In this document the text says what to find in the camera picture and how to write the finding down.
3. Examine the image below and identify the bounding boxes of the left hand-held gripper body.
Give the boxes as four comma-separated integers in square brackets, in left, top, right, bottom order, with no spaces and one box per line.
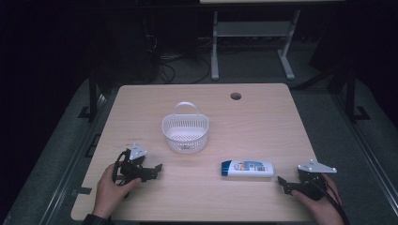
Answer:
[117,142,153,186]

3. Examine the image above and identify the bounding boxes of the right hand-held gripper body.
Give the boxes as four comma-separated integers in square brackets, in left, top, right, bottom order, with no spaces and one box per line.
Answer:
[292,158,338,201]

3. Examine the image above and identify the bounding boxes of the white bottle with blue cap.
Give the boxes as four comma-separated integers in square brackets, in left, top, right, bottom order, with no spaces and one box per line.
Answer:
[221,159,275,178]

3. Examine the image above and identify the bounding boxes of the white plastic basket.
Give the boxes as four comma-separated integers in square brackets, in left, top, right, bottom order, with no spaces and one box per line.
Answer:
[161,101,209,155]

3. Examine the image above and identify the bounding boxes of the person's right hand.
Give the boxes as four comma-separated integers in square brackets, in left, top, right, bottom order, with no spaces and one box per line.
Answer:
[291,173,345,225]

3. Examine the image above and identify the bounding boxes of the person's left hand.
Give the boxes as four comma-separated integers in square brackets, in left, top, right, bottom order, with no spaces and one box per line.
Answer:
[92,163,143,219]

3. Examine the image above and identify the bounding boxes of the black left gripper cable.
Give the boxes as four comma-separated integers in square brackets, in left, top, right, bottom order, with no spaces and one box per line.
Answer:
[112,149,131,188]

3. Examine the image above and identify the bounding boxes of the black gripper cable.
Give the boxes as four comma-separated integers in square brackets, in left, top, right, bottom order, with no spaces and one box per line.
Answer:
[315,179,350,225]
[112,149,131,188]

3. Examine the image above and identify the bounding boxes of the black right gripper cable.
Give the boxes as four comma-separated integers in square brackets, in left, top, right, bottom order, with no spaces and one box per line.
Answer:
[315,179,350,225]

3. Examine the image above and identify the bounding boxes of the metal floor rail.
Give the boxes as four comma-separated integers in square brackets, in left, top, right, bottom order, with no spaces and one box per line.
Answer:
[331,93,398,217]
[38,93,109,225]

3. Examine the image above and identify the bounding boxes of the black metal stand post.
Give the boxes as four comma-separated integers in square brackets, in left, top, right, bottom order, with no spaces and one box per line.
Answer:
[345,67,358,123]

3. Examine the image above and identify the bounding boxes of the black floor cables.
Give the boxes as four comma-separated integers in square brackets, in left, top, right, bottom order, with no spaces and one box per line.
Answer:
[145,34,212,85]

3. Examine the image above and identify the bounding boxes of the white metal table frame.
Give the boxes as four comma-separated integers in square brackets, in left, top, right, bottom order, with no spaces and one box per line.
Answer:
[210,8,301,82]

